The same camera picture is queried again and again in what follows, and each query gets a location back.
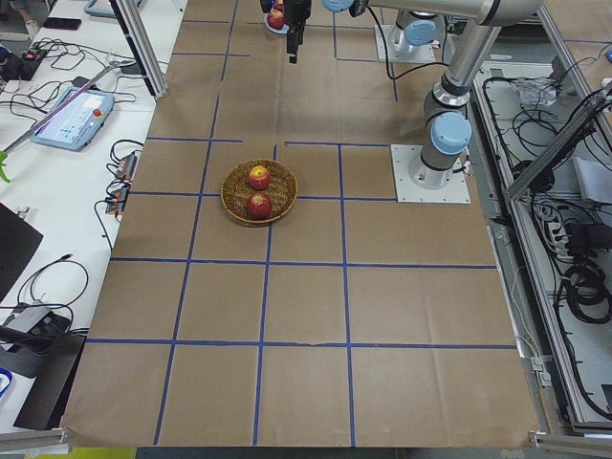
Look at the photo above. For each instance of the yellow-red striped apple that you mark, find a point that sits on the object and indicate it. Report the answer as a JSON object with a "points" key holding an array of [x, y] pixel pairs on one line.
{"points": [[259, 177]]}

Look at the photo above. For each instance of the blue teach pendant tablet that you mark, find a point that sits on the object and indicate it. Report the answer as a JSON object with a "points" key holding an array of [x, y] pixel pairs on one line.
{"points": [[75, 125]]}

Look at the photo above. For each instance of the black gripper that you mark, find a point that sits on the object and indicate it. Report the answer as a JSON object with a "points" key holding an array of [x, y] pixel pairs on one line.
{"points": [[296, 10]]}

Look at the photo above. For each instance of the aluminium frame post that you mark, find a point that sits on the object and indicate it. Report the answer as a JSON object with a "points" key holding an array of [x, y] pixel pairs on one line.
{"points": [[139, 43]]}

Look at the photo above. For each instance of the red apple on plate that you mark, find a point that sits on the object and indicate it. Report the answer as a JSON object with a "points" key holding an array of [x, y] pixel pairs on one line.
{"points": [[275, 20]]}

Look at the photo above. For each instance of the black smartphone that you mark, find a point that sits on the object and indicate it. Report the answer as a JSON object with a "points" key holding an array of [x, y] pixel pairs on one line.
{"points": [[61, 23]]}

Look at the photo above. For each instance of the dark red apple in basket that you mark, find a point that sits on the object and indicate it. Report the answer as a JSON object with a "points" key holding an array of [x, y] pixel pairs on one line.
{"points": [[259, 206]]}

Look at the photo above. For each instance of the crumpled white paper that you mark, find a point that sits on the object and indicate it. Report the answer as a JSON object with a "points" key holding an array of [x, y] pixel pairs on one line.
{"points": [[535, 92]]}

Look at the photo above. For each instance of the pale blue plate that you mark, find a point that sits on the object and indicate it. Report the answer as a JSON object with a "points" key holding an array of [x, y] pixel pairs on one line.
{"points": [[283, 31]]}

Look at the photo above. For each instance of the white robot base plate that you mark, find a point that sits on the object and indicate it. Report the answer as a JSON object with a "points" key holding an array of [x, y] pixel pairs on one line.
{"points": [[413, 184]]}

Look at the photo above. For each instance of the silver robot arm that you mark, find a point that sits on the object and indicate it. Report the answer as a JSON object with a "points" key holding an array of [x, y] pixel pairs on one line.
{"points": [[417, 30], [448, 130]]}

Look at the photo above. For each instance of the round wicker basket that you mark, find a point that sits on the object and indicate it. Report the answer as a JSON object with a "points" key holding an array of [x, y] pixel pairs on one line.
{"points": [[236, 192]]}

